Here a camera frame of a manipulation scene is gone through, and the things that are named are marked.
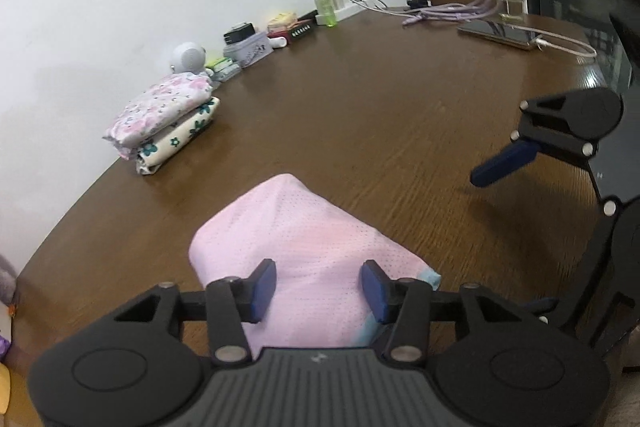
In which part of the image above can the white astronaut speaker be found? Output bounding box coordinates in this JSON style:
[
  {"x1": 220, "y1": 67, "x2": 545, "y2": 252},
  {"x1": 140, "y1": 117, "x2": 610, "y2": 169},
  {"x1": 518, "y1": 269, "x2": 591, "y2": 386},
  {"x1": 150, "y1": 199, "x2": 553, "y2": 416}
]
[{"x1": 169, "y1": 42, "x2": 211, "y2": 75}]

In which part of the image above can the purple cable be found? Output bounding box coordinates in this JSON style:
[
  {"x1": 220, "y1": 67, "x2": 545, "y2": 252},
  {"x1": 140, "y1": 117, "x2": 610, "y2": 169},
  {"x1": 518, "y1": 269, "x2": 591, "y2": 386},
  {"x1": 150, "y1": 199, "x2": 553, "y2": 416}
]
[{"x1": 402, "y1": 0, "x2": 501, "y2": 26}]

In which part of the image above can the green liquid bottle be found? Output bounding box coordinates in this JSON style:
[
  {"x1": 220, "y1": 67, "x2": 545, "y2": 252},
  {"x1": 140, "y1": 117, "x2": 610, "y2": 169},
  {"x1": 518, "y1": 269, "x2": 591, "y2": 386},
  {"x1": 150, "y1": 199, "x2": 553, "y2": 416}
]
[{"x1": 313, "y1": 0, "x2": 337, "y2": 28}]

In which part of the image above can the grey tin box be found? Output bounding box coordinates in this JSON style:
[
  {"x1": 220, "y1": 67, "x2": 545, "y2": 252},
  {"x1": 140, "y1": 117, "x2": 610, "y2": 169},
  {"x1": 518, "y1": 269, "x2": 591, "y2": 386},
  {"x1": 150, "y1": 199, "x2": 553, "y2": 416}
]
[{"x1": 222, "y1": 32, "x2": 275, "y2": 68}]

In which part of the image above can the folded pink floral cloth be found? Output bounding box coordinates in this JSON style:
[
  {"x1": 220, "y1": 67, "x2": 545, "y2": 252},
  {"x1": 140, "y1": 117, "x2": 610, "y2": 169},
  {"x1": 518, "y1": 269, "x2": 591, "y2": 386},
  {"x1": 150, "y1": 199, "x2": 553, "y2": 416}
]
[{"x1": 102, "y1": 72, "x2": 213, "y2": 158}]

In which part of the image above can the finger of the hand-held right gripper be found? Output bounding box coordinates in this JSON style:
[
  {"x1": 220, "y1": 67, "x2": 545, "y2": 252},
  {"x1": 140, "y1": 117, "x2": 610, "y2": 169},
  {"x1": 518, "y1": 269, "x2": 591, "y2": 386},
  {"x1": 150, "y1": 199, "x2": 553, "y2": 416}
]
[
  {"x1": 524, "y1": 202, "x2": 640, "y2": 352},
  {"x1": 470, "y1": 93, "x2": 599, "y2": 188}
]

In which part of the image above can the pink and blue tank top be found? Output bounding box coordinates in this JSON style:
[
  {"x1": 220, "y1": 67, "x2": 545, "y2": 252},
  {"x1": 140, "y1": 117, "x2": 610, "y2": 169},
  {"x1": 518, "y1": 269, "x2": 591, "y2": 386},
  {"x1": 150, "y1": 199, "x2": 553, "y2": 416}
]
[{"x1": 189, "y1": 173, "x2": 442, "y2": 349}]

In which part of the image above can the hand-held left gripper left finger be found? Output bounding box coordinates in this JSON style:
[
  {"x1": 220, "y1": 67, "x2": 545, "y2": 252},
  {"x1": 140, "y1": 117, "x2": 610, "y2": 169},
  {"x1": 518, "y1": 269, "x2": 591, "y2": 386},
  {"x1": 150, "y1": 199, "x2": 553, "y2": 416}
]
[{"x1": 114, "y1": 258, "x2": 277, "y2": 366}]

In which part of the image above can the smartphone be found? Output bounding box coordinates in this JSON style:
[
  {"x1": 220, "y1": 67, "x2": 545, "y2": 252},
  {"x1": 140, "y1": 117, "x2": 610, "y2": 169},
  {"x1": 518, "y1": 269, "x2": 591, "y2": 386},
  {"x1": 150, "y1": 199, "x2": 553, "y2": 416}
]
[{"x1": 457, "y1": 19, "x2": 543, "y2": 52}]

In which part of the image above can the black charger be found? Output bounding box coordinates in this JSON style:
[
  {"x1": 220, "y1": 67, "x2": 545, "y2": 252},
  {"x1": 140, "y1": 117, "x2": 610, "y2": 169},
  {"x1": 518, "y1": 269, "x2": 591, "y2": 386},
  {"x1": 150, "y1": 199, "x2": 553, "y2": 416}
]
[{"x1": 223, "y1": 23, "x2": 256, "y2": 46}]

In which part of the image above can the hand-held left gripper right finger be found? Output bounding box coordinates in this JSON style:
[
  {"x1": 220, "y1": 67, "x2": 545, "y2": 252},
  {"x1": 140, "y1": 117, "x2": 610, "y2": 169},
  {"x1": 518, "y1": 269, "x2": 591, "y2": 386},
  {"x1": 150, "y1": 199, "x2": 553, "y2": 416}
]
[{"x1": 361, "y1": 259, "x2": 525, "y2": 365}]

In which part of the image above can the pink cable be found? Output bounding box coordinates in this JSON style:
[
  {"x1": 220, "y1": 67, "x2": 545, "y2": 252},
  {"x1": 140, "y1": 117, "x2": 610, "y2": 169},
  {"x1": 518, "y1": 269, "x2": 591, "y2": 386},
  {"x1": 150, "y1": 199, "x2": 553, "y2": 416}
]
[{"x1": 535, "y1": 27, "x2": 598, "y2": 62}]

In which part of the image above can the folded cream green-flower cloth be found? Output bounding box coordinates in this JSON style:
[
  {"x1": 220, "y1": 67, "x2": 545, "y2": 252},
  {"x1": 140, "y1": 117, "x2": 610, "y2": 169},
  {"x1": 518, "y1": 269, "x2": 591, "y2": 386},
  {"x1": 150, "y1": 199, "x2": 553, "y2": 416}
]
[{"x1": 135, "y1": 97, "x2": 222, "y2": 176}]

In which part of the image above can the white power strip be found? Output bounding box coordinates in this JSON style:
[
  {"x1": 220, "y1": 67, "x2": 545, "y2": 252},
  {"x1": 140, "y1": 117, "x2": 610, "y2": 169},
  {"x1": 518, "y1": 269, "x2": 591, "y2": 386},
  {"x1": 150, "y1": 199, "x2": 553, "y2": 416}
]
[{"x1": 315, "y1": 0, "x2": 373, "y2": 25}]

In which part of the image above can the green white small box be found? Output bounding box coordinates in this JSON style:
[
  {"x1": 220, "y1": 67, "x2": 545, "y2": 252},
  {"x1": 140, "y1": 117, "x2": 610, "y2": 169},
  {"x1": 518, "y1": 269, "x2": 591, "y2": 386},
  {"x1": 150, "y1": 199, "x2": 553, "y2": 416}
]
[{"x1": 205, "y1": 57, "x2": 242, "y2": 82}]

